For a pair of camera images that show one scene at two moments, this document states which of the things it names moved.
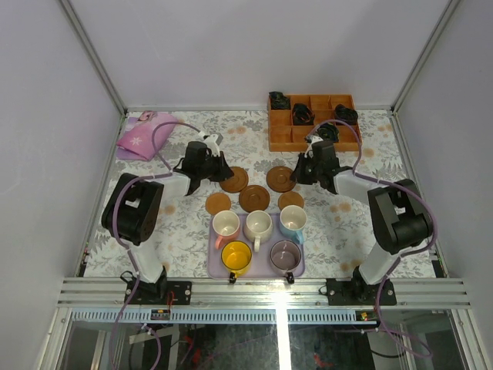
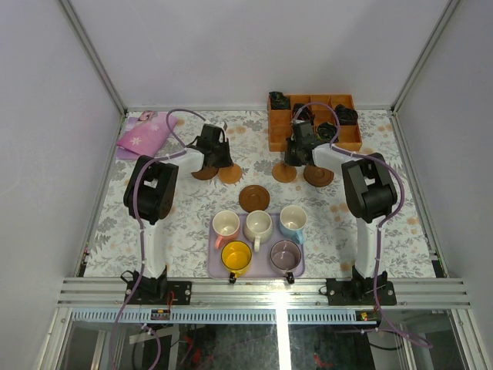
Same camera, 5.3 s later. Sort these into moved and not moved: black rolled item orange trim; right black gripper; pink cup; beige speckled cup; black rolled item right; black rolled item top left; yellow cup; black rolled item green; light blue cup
Moved: right black gripper
Not moved: light blue cup; black rolled item green; pink cup; black rolled item top left; yellow cup; beige speckled cup; black rolled item orange trim; black rolled item right
